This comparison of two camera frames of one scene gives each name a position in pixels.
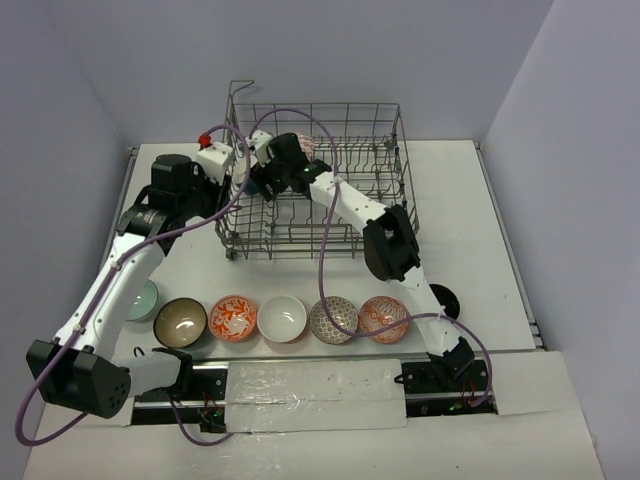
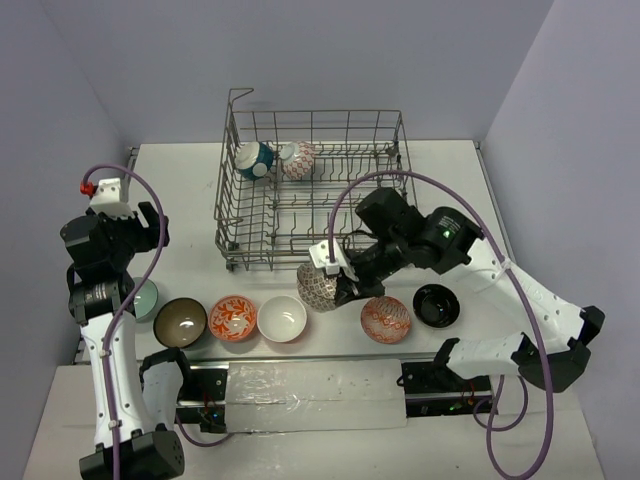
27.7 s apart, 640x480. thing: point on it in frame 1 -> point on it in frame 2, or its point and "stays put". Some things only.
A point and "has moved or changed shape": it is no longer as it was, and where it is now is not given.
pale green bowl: x=145 y=303 stays put
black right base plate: x=430 y=392 stays put
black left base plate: x=205 y=406 stays put
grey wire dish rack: x=365 y=144 stays put
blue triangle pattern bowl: x=251 y=187 has moved or changed shape
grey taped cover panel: x=315 y=395 stays put
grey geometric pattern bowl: x=344 y=314 -> x=316 y=287
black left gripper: x=220 y=190 -> x=147 y=228
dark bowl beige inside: x=180 y=323 stays put
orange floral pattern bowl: x=232 y=317 stays put
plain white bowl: x=281 y=318 stays put
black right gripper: x=261 y=176 -> x=348 y=289
